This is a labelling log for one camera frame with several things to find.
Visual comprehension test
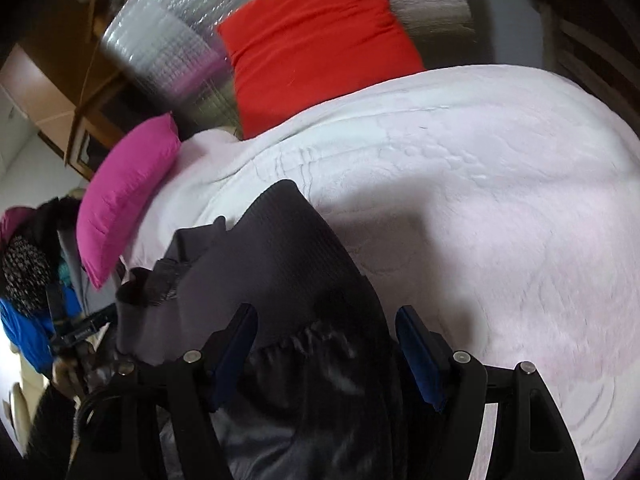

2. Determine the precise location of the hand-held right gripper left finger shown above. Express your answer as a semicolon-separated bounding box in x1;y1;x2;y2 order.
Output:
65;302;258;480

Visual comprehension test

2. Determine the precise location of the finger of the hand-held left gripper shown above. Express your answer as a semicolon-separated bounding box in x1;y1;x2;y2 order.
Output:
80;304;120;336

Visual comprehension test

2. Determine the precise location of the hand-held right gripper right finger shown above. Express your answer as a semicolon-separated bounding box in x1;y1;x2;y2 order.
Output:
395;305;586;480

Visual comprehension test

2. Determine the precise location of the black jacket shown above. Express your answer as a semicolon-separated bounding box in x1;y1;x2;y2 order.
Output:
115;179;451;480

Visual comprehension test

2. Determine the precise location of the person's left hand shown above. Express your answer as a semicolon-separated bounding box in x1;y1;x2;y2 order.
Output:
52;345;91;398

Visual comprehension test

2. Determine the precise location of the blue garment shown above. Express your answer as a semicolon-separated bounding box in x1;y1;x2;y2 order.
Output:
0;290;83;376

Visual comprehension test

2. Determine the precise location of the grey garment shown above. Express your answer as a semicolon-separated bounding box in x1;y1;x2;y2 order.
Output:
57;227;103;311

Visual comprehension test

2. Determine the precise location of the black white speckled garment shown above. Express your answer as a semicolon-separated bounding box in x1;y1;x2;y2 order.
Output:
1;235;56;316

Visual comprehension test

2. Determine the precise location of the black furry garment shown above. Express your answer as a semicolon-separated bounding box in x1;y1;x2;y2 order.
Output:
27;196;83;261

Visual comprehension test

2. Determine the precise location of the pink pillow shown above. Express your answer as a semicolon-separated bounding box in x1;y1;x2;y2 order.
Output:
76;112;182;291

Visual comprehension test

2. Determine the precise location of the pink garment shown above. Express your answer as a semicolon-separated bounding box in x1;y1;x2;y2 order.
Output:
0;205;38;241

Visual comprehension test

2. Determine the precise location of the white textured blanket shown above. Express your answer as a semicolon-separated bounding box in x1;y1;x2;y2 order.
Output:
117;62;640;480

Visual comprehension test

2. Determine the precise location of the wooden cabinet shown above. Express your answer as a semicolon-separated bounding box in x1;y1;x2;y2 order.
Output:
0;0;136;181

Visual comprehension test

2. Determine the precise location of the red pillow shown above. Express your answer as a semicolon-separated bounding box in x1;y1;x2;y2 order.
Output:
216;0;427;141

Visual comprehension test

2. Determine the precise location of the black cable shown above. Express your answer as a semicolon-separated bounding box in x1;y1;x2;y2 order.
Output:
74;392;132;443

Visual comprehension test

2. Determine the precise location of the wooden slatted frame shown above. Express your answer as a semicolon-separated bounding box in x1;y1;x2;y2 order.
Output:
500;0;640;136

